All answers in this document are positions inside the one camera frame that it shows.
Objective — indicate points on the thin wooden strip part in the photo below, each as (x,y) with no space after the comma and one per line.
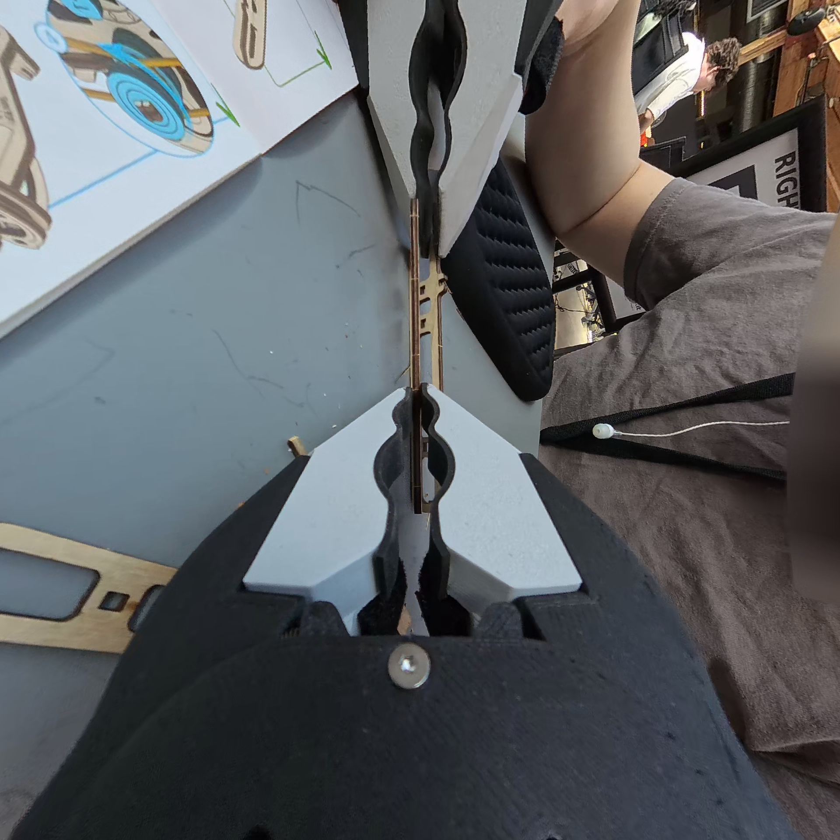
(415,315)

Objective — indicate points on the wooden ladder-shaped strip part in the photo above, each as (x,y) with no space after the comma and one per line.
(433,308)

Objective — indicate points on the person's right forearm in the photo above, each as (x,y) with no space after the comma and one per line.
(590,131)

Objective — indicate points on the black framed white sign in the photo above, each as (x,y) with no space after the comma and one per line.
(781,170)

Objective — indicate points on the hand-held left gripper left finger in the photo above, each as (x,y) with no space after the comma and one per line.
(315,518)

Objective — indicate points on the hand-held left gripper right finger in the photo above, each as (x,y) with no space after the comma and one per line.
(499,525)

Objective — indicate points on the silver ventilation duct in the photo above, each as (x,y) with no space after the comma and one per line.
(761,59)

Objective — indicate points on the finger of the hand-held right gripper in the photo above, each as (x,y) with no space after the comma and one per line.
(390,65)
(489,72)

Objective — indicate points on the model instruction booklet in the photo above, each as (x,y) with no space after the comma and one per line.
(131,131)

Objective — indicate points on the flat wooden slotted part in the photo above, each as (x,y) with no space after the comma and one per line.
(59,633)

